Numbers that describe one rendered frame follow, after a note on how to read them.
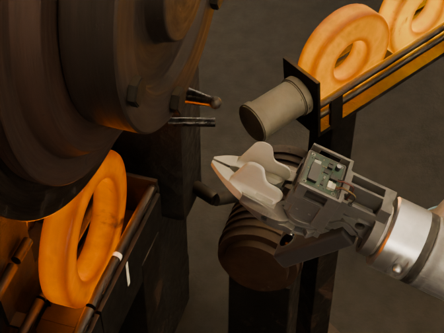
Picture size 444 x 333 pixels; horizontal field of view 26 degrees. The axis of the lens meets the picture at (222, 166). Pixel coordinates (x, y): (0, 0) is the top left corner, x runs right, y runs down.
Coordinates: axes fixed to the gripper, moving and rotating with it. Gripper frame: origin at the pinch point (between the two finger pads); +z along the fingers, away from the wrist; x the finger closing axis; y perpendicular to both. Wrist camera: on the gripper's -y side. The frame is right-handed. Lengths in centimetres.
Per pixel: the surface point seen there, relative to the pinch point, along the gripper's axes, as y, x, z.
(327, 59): -0.2, -27.4, -7.4
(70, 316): -12.9, 19.2, 8.6
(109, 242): -8.9, 10.2, 8.3
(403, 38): -0.8, -40.1, -16.9
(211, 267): -77, -44, -8
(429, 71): -67, -122, -40
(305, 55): -0.8, -27.0, -4.4
